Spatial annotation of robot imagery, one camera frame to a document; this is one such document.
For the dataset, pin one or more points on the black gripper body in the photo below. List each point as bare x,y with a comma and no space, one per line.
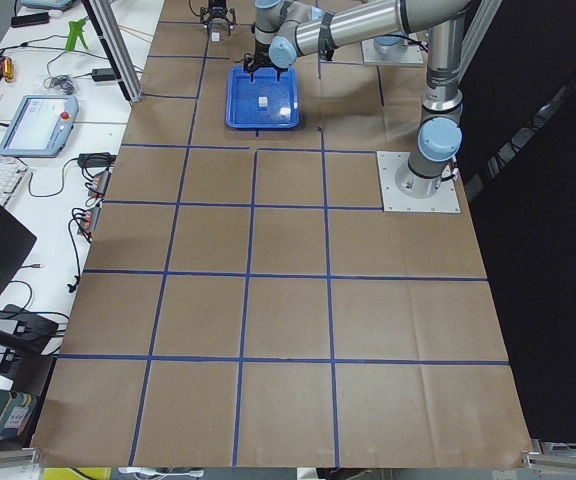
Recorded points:
261,58
216,8

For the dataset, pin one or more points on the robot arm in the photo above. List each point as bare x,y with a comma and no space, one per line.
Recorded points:
218,1
287,30

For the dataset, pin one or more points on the blue plastic tray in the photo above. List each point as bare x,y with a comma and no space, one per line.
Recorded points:
242,111

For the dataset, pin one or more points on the black power adapter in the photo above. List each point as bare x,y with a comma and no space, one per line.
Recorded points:
103,75

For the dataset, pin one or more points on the black smartphone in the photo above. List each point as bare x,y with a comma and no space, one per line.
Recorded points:
27,20

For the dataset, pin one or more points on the teach pendant tablet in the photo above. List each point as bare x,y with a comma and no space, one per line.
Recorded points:
40,127

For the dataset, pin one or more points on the white keyboard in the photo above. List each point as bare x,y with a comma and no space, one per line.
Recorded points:
14,175

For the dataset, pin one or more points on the aluminium frame post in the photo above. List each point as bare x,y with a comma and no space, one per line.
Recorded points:
108,32

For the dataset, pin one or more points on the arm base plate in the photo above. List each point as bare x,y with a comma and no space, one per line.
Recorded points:
404,192
402,53

